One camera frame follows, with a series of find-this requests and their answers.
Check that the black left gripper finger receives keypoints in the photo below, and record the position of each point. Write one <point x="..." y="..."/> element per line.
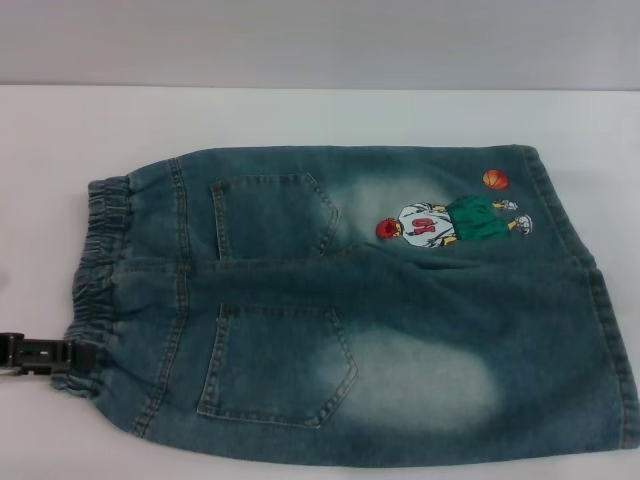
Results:
<point x="12" y="381"/>
<point x="45" y="354"/>

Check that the blue denim shorts with print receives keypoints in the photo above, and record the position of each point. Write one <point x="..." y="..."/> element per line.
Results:
<point x="400" y="320"/>

